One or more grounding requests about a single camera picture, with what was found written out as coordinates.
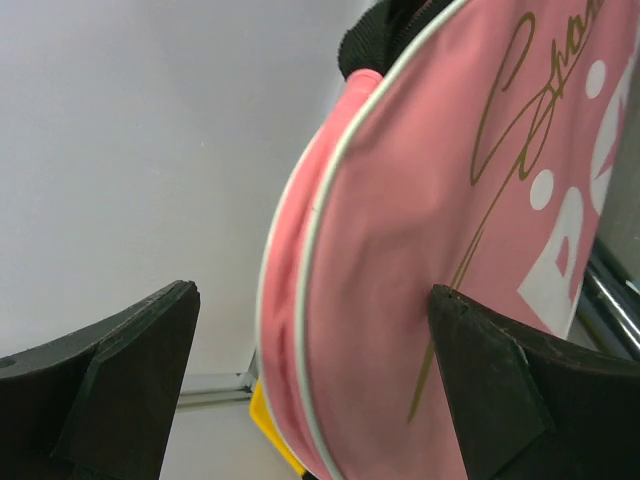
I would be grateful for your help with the yellow plastic bin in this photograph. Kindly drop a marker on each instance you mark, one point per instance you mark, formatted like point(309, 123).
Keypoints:
point(260, 415)

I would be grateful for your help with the pink racket bag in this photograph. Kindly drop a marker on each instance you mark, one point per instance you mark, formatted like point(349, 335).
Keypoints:
point(473, 147)

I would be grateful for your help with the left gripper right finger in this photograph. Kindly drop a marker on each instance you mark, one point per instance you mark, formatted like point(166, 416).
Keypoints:
point(528, 405)

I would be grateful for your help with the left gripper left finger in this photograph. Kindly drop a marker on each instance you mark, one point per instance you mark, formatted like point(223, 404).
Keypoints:
point(99, 403)

